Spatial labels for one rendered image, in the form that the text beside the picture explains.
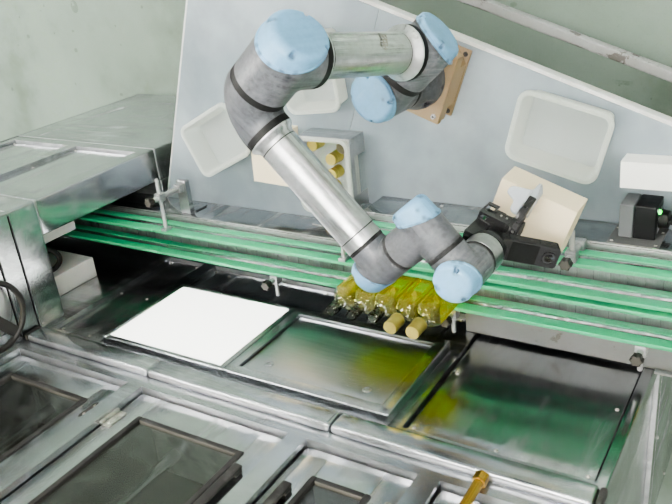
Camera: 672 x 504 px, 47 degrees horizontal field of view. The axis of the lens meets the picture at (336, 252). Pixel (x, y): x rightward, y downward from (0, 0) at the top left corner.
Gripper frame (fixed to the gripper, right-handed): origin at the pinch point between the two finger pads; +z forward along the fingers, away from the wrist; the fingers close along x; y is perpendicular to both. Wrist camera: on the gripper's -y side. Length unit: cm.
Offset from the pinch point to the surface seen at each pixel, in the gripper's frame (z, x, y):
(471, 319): 22, 46, 8
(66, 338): -26, 83, 102
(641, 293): 19.6, 15.8, -25.6
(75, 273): 1, 91, 128
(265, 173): 27, 39, 80
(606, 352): 22.6, 36.0, -25.2
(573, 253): 13.7, 11.0, -9.3
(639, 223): 27.0, 4.2, -18.2
